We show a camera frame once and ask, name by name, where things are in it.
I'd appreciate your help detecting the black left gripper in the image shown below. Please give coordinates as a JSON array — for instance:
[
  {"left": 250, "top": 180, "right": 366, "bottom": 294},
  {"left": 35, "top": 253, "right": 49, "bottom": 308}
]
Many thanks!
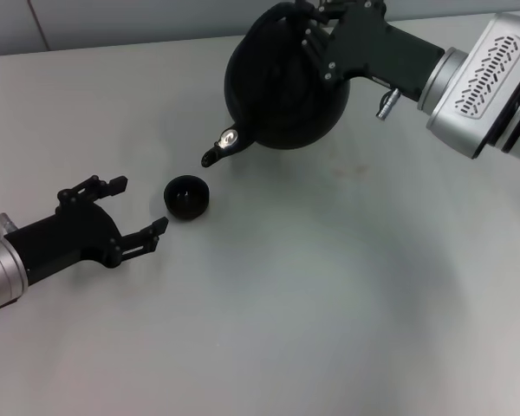
[{"left": 3, "top": 174, "right": 171, "bottom": 288}]

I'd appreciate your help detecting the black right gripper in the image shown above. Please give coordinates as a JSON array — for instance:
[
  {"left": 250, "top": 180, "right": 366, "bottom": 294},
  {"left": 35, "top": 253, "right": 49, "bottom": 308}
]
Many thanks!
[{"left": 300, "top": 0, "right": 446, "bottom": 104}]

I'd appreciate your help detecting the small dark teacup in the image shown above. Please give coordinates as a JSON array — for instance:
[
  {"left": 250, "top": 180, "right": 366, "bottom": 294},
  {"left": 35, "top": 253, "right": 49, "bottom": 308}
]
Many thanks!
[{"left": 163, "top": 174, "right": 211, "bottom": 223}]

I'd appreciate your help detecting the black round teapot with handle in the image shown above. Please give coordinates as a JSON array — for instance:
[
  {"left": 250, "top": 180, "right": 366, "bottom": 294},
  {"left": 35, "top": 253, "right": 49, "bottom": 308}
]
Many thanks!
[{"left": 200, "top": 1, "right": 353, "bottom": 170}]

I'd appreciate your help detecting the silver right wrist cable connector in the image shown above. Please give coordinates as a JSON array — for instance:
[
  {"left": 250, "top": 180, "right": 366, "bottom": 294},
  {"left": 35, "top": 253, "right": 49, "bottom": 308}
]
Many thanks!
[{"left": 375, "top": 86, "right": 401, "bottom": 120}]

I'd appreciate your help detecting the silver wrist cable connector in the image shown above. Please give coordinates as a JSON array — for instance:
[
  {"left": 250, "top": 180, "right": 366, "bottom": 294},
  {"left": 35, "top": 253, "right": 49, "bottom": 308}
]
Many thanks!
[
  {"left": 375, "top": 86, "right": 401, "bottom": 120},
  {"left": 0, "top": 211, "right": 19, "bottom": 236}
]

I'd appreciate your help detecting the silver left wrist cable connector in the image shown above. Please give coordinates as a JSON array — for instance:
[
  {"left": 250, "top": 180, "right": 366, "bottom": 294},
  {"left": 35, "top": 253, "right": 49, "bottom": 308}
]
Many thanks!
[{"left": 0, "top": 211, "right": 19, "bottom": 236}]

